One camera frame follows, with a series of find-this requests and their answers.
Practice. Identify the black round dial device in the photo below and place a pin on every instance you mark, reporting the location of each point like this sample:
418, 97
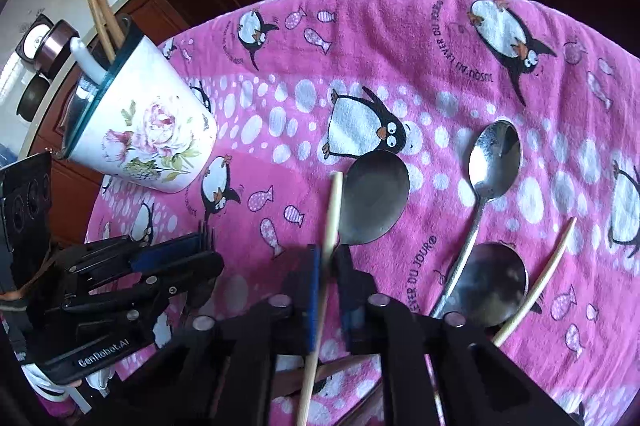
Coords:
35, 38

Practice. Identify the brown wooden spoon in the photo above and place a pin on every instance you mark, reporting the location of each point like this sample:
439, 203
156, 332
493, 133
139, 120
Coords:
320, 373

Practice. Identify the dark wok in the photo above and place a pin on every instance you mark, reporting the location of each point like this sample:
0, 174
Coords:
32, 98

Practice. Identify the pink penguin blanket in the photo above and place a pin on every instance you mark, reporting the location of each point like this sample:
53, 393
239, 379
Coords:
400, 56

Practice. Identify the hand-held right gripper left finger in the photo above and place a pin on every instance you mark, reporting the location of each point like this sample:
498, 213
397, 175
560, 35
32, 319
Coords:
312, 296

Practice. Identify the metal spoon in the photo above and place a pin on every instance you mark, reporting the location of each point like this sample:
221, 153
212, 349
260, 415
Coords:
495, 161
492, 286
380, 196

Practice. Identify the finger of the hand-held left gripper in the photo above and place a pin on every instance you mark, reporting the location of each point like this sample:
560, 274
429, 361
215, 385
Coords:
165, 253
190, 273

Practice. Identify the copper coloured pot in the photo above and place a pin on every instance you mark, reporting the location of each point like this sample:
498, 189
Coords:
55, 46

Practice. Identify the floral white utensil holder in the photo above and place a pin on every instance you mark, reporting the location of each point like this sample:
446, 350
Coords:
150, 131

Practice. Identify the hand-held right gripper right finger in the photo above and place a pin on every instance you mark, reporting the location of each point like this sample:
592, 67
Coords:
350, 286

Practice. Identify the person's left hand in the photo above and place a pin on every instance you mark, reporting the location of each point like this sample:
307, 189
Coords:
45, 383

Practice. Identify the white ceramic spoon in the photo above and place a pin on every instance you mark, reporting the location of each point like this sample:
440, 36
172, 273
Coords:
85, 56

